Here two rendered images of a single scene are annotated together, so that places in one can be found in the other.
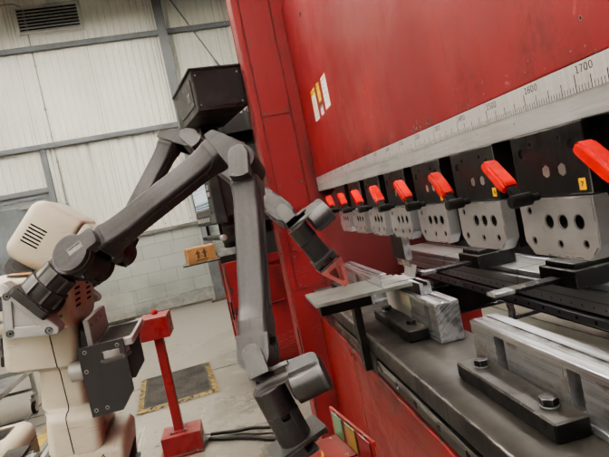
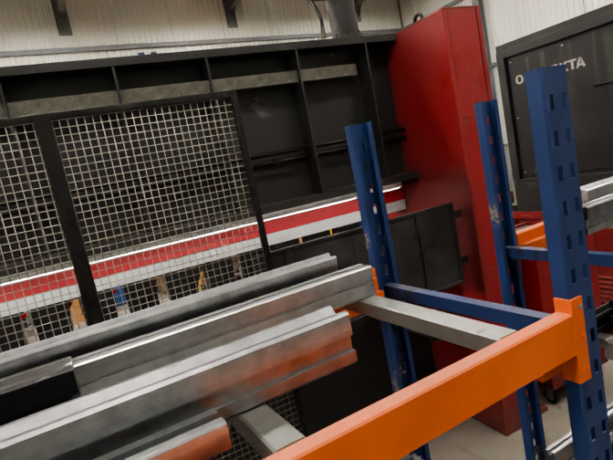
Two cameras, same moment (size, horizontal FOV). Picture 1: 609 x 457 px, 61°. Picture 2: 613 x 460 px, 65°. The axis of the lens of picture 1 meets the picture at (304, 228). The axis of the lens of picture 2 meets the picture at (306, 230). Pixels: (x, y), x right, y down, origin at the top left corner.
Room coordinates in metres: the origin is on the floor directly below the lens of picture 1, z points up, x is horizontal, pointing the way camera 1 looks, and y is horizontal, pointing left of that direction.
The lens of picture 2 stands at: (0.87, -2.84, 1.68)
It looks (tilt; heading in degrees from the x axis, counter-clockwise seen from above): 8 degrees down; 74
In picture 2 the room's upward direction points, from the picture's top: 11 degrees counter-clockwise
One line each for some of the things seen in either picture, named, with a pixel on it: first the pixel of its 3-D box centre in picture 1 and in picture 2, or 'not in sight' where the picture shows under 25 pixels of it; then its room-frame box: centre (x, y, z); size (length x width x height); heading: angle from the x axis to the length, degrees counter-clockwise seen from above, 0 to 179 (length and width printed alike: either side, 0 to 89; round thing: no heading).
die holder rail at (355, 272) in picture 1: (362, 279); not in sight; (1.98, -0.18, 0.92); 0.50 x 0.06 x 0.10; 8
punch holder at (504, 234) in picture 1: (498, 194); (181, 284); (0.86, -0.33, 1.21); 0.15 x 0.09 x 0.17; 8
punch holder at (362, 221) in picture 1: (369, 205); (317, 245); (1.65, -0.22, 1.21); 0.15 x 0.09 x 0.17; 8
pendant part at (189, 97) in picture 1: (221, 165); not in sight; (2.61, 0.35, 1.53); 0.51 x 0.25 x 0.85; 22
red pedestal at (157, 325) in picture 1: (168, 380); not in sight; (2.93, 0.94, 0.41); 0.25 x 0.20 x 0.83; 98
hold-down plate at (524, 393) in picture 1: (513, 393); not in sight; (0.82, -0.28, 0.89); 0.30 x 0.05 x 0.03; 8
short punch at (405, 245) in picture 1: (401, 248); not in sight; (1.43, -0.25, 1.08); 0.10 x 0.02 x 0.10; 8
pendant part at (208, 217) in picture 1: (210, 188); not in sight; (2.54, 0.41, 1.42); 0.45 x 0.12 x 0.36; 22
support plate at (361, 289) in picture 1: (356, 290); not in sight; (1.41, -0.11, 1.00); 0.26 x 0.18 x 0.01; 98
